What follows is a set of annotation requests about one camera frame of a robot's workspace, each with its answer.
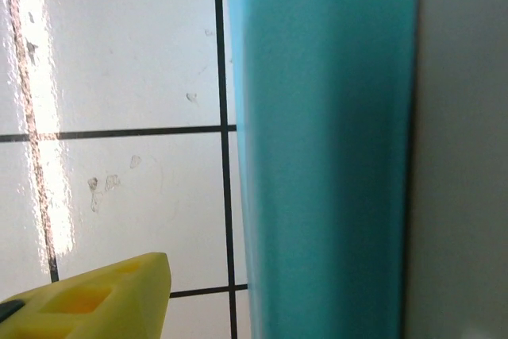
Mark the white and blue paper box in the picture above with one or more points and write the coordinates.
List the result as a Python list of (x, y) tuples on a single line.
[(329, 148)]

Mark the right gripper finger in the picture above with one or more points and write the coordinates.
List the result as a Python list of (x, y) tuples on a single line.
[(99, 303)]

